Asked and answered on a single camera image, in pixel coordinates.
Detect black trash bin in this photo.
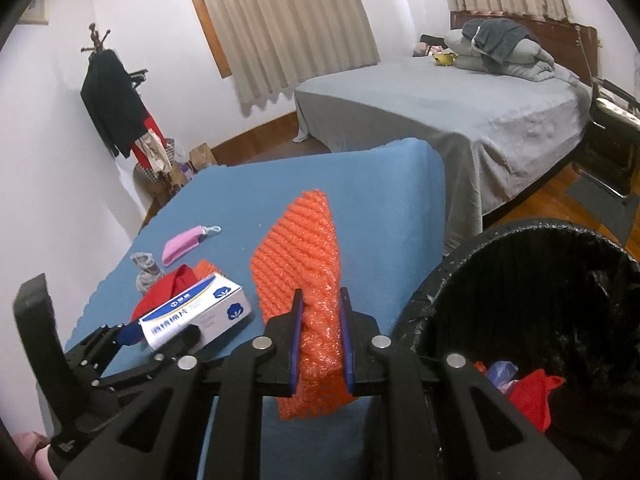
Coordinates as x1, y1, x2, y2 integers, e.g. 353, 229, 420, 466
391, 217, 640, 480

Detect white and blue carton box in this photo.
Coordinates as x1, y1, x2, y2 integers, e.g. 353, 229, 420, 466
137, 272, 252, 352

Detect wall picture frame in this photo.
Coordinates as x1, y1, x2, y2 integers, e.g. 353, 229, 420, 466
17, 0, 51, 26

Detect light grey pillow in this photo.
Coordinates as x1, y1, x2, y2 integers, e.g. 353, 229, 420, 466
444, 28, 501, 71

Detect person's left forearm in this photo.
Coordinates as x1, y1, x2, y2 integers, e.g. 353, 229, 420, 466
10, 432, 53, 480

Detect brown paper bag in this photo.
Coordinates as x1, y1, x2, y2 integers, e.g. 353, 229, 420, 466
190, 143, 218, 171

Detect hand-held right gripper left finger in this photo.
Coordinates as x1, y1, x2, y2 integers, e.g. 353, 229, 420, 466
95, 287, 306, 480

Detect dark grey clothes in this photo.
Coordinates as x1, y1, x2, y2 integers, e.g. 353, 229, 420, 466
461, 17, 541, 66

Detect pile of grey bedding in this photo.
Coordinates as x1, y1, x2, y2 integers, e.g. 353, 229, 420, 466
450, 9, 598, 86

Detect floral cream cloth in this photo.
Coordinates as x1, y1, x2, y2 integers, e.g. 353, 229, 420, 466
139, 130, 173, 176

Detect black folding chair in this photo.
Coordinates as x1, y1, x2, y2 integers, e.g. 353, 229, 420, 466
570, 25, 640, 203

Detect small red cloth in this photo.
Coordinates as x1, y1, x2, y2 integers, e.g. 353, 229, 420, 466
507, 369, 567, 433

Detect blue plastic bag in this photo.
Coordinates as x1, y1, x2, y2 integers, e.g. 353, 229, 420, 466
484, 360, 520, 391

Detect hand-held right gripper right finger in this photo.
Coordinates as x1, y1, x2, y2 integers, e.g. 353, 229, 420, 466
339, 287, 583, 480

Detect grey floor mat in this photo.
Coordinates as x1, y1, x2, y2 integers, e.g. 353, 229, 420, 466
565, 172, 640, 231

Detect wooden window frame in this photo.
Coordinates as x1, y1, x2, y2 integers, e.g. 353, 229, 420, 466
180, 0, 232, 79

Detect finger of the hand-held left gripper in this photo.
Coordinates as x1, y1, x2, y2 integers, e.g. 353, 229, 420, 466
67, 322, 146, 367
99, 324, 203, 396

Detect grey quilt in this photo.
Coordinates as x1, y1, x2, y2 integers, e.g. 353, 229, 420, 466
500, 40, 576, 83

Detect large orange foam net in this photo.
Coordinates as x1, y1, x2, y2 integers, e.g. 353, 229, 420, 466
249, 189, 358, 422

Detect striped bag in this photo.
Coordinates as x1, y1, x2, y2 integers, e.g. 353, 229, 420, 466
132, 137, 177, 183

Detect wide beige curtain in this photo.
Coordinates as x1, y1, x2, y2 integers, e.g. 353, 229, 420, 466
190, 0, 379, 117

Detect bed with grey sheet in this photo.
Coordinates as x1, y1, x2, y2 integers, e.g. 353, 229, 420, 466
292, 55, 593, 256

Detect wooden coat rack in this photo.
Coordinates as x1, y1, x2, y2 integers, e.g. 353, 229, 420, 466
80, 22, 201, 201

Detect black jacket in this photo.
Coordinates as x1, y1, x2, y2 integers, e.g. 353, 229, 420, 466
80, 51, 149, 158

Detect crumpled clear plastic wrapper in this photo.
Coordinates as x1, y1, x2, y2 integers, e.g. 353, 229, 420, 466
130, 251, 167, 295

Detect red hanging garment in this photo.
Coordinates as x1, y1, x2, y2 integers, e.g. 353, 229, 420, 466
131, 115, 168, 168

